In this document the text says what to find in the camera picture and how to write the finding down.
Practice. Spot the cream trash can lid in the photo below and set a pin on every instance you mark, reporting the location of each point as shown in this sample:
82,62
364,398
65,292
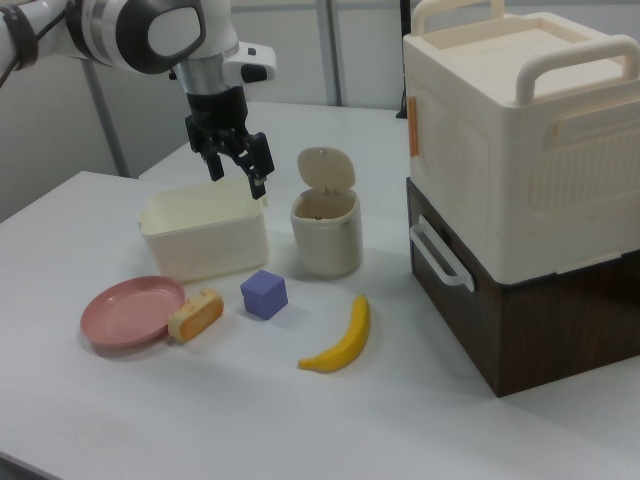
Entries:
325,167

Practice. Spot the cream plastic bin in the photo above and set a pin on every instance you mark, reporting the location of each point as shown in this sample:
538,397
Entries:
210,250

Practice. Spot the pink plate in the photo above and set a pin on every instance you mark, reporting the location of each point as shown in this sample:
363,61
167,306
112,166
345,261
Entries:
125,315

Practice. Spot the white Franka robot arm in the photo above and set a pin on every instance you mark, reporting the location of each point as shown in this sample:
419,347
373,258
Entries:
165,30

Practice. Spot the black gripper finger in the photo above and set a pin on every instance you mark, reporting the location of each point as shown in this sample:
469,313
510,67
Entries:
216,162
259,162

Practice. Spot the yellow toy banana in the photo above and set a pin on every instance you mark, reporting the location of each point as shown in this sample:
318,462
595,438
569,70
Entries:
350,340

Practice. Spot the grey partition frame post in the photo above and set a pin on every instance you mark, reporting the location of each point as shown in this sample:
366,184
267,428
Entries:
107,115
337,50

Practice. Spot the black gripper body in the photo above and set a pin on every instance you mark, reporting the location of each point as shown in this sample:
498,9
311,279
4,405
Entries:
217,115

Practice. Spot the cream trash can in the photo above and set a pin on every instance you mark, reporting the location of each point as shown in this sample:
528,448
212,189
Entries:
327,245

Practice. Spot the purple cube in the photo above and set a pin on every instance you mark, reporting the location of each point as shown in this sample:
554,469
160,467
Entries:
262,297

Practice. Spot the yellow orange toy bread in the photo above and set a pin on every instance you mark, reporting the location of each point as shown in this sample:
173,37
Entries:
197,317

